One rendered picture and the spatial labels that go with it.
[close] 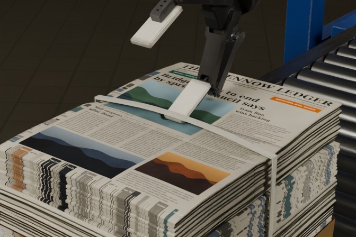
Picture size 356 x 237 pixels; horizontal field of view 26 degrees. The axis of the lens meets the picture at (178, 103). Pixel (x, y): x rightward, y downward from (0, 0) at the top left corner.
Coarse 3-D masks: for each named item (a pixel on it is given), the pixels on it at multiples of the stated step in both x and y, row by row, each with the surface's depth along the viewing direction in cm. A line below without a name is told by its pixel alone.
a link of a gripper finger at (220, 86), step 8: (240, 32) 106; (232, 40) 106; (240, 40) 106; (232, 48) 105; (224, 56) 105; (232, 56) 105; (224, 64) 105; (224, 72) 105; (208, 80) 106; (224, 80) 105
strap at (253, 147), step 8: (96, 96) 107; (104, 96) 107; (128, 104) 104; (136, 104) 103; (144, 104) 103; (160, 112) 100; (168, 112) 100; (176, 112) 100; (184, 120) 98; (192, 120) 98; (208, 128) 96; (216, 128) 96; (224, 136) 95; (232, 136) 94; (248, 144) 93; (264, 152) 92
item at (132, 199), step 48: (48, 144) 94; (96, 144) 94; (144, 144) 94; (192, 144) 95; (0, 192) 96; (48, 192) 91; (96, 192) 85; (144, 192) 83; (192, 192) 84; (240, 192) 89
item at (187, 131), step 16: (112, 96) 108; (128, 96) 108; (112, 112) 103; (128, 112) 103; (144, 112) 103; (160, 128) 99; (176, 128) 99; (192, 128) 99; (208, 144) 95; (224, 144) 95; (240, 144) 95; (256, 144) 95; (272, 144) 95; (256, 160) 91; (256, 176) 91; (256, 192) 92; (256, 208) 93; (256, 224) 94
